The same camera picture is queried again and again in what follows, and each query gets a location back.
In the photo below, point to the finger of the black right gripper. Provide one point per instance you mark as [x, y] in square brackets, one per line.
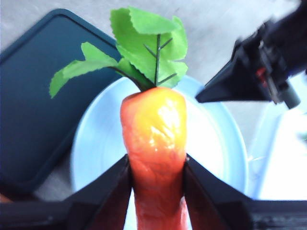
[237, 81]

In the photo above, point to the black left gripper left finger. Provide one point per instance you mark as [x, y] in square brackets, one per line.
[72, 213]

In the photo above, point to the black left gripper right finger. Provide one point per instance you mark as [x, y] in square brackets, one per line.
[230, 210]

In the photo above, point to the orange carrot with green leaves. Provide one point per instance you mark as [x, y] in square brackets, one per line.
[156, 134]

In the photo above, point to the light blue plate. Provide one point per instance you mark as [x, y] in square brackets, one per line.
[216, 143]

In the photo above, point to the dark green cutting board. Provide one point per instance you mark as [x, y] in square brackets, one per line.
[36, 107]

